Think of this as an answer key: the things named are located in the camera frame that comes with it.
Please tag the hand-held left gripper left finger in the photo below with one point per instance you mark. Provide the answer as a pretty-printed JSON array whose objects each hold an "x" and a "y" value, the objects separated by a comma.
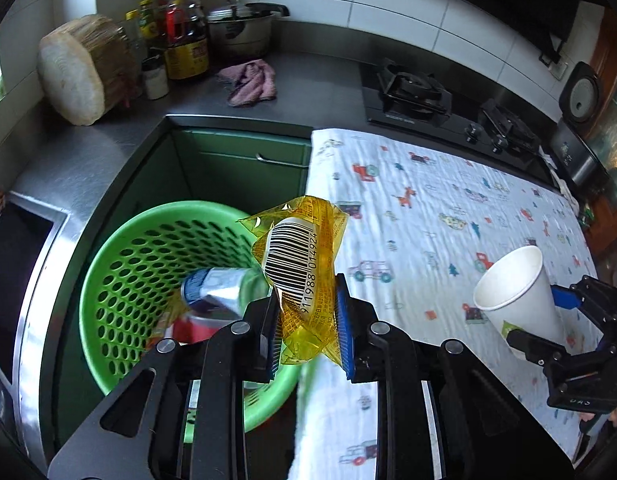
[{"x": 268, "y": 340}]

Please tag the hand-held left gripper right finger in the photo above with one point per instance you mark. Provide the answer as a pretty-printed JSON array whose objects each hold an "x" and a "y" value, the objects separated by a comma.
[{"x": 343, "y": 330}]

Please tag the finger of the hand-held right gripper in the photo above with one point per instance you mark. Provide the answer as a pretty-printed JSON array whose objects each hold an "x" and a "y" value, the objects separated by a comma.
[
  {"x": 528, "y": 344},
  {"x": 563, "y": 296}
]

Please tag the white paper cup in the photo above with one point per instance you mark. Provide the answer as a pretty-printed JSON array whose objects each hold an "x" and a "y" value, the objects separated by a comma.
[{"x": 523, "y": 290}]

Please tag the clear plastic bottle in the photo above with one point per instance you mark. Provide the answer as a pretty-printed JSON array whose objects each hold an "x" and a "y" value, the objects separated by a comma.
[{"x": 223, "y": 287}]

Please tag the dented red soda can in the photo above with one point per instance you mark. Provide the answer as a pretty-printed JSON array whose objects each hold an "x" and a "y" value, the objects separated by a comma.
[{"x": 193, "y": 330}]

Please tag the yellow plastic wrapper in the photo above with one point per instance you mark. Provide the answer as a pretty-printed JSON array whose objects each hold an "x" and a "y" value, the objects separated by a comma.
[{"x": 298, "y": 260}]

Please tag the green perforated plastic basket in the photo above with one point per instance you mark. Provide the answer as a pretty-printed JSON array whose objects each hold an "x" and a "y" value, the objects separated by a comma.
[{"x": 133, "y": 260}]

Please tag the white printed cloth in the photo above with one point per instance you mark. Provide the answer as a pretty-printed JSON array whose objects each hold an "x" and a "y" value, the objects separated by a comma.
[{"x": 428, "y": 220}]

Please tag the wooden glass cabinet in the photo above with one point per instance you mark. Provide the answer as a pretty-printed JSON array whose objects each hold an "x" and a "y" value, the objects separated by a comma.
[{"x": 613, "y": 135}]

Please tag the green cabinet door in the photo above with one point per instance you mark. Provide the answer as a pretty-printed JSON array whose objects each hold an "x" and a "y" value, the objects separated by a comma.
[{"x": 228, "y": 170}]

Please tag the black rice cooker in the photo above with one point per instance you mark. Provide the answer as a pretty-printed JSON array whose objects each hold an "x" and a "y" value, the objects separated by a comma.
[{"x": 581, "y": 110}]

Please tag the black gas stove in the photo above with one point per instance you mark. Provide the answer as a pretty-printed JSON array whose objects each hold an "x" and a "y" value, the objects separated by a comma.
[{"x": 413, "y": 95}]

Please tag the pink dish cloth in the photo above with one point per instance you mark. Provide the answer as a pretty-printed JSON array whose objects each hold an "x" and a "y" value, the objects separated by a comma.
[{"x": 251, "y": 82}]

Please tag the stainless steel sink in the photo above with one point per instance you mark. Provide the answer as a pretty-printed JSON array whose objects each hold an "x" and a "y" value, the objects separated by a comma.
[{"x": 18, "y": 270}]

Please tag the small white seasoning jar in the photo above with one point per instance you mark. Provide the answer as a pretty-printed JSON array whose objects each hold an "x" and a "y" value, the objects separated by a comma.
[{"x": 155, "y": 80}]

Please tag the large cooking oil bottle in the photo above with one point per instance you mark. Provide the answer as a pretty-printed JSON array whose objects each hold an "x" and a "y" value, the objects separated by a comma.
[{"x": 188, "y": 55}]

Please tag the steel pressure cooker pot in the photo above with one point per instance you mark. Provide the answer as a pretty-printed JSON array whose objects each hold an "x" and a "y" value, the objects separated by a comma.
[{"x": 243, "y": 30}]

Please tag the round wooden chopping block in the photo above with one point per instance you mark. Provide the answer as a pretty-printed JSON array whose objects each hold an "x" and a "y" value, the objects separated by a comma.
[{"x": 73, "y": 80}]

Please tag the yellow cap sauce bottle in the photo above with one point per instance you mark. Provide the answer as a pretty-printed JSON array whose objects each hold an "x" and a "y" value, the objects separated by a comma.
[{"x": 133, "y": 35}]

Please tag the wall socket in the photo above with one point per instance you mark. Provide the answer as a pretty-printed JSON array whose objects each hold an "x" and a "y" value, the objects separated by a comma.
[{"x": 554, "y": 65}]

